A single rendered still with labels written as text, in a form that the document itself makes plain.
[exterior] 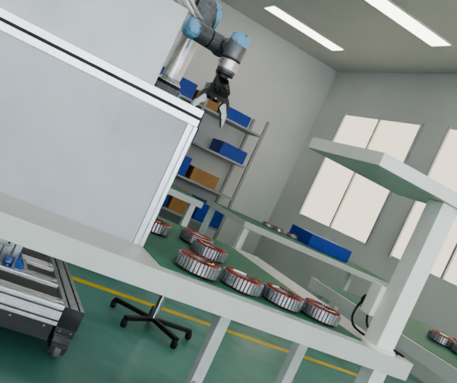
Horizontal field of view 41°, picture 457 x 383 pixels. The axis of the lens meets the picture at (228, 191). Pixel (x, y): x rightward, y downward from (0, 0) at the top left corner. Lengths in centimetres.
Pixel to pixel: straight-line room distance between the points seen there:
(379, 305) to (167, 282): 64
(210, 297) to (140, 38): 62
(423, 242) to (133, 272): 77
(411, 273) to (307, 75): 824
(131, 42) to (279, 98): 815
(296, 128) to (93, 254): 858
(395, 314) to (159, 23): 95
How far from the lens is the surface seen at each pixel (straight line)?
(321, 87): 992
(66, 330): 271
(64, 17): 146
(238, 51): 232
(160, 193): 152
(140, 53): 149
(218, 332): 252
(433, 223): 168
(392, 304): 168
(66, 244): 127
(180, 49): 274
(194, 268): 144
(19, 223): 125
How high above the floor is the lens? 98
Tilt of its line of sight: 1 degrees down
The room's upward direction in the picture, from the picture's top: 25 degrees clockwise
